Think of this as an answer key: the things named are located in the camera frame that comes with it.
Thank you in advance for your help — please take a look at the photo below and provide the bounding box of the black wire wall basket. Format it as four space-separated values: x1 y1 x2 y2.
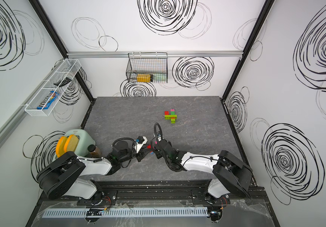
126 56 168 83

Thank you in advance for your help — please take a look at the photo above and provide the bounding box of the black remote control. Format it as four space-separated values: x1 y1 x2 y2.
54 77 72 88

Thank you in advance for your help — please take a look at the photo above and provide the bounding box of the yellow toast slice right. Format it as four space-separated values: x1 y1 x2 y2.
64 135 79 152

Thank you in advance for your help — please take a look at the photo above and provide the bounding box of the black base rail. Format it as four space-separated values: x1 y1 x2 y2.
40 181 268 206

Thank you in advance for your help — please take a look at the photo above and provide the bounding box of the black corner frame post right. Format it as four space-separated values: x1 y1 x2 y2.
222 0 275 101

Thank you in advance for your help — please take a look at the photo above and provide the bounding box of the aluminium wall rail back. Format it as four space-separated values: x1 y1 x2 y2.
67 50 243 58

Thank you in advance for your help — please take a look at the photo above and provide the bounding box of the aluminium wall rail left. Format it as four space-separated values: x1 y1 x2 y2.
0 61 81 171

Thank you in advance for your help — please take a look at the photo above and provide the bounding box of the yellow toast slice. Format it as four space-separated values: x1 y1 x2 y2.
64 135 79 152
56 136 67 158

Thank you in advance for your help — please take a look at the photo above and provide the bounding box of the yellow toast slice left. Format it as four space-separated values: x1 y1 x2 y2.
56 136 67 158

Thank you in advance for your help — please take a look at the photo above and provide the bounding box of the white wire shelf basket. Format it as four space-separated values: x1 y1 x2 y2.
24 59 81 117

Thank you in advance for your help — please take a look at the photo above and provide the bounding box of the lime green long lego brick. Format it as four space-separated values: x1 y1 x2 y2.
164 115 177 120

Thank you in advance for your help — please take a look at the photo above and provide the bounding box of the blue candy packet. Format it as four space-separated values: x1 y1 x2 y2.
37 91 59 110

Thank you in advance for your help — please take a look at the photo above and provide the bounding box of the white slotted cable duct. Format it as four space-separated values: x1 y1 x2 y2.
42 207 209 218

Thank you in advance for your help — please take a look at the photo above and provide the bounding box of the mint green toaster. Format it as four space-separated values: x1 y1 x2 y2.
64 129 96 157

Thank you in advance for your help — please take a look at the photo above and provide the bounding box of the yellow box in basket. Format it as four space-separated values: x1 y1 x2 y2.
136 73 152 83

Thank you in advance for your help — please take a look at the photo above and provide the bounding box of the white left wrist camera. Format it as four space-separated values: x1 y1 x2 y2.
135 136 148 154

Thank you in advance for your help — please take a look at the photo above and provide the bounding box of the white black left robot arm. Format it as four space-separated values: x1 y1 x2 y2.
36 136 152 200

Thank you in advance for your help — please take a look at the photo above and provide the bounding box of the black corner frame post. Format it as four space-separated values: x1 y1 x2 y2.
222 0 275 101
28 0 95 104

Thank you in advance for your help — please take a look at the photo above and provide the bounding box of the green item in basket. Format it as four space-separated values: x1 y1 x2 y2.
151 73 168 83

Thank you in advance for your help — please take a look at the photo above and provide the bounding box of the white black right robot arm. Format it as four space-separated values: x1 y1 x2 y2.
153 123 253 199

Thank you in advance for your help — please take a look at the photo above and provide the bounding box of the aluminium wall rail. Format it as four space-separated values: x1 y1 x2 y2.
0 61 81 171
67 50 243 58

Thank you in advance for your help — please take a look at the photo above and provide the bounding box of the black corner frame post left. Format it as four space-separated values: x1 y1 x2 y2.
28 0 95 104

